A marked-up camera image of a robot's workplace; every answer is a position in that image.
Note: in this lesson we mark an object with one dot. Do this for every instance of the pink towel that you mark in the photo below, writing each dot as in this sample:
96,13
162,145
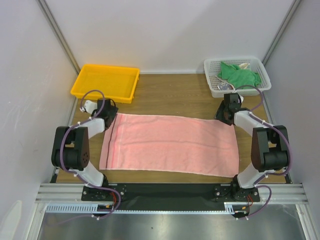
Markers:
170,144

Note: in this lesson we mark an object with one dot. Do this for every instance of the white plastic basket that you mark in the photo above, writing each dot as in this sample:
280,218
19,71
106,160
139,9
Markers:
212,68

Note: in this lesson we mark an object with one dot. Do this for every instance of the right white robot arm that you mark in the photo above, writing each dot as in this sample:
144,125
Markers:
270,147

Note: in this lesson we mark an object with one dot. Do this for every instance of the aluminium frame rail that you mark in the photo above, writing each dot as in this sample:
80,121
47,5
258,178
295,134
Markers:
274,193

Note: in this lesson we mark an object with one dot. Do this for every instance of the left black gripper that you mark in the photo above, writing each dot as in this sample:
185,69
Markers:
113,111

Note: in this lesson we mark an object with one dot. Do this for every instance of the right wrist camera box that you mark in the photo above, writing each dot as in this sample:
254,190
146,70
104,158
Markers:
240,97

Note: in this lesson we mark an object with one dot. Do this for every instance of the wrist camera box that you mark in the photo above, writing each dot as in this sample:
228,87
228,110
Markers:
240,97
88,107

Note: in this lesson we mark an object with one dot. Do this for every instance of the green towel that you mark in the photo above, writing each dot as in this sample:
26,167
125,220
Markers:
237,76

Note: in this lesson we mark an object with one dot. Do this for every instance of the yellow plastic tray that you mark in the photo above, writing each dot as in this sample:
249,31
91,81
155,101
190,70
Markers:
115,82

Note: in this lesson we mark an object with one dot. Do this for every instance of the patterned white cloth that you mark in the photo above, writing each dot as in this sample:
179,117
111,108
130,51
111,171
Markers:
224,85

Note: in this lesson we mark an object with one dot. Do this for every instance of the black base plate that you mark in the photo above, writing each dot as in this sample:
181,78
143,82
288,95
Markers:
181,196

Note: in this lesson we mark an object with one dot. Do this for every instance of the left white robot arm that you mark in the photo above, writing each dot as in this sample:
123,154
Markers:
71,146

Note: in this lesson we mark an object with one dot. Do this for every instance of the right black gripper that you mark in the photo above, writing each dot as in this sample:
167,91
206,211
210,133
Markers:
222,115

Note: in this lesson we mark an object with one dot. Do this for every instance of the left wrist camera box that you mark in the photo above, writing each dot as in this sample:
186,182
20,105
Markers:
88,107

